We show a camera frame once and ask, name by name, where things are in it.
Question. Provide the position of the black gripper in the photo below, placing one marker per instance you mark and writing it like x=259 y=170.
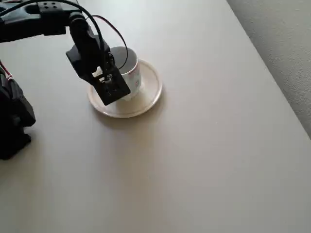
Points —
x=85 y=73

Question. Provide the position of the white ceramic mug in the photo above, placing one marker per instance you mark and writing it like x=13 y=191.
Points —
x=133 y=77

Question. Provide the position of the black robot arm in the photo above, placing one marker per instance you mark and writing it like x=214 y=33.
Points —
x=24 y=29

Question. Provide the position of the white saucer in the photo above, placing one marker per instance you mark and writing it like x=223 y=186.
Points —
x=145 y=97

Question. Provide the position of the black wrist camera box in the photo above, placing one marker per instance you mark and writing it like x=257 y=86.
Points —
x=114 y=89

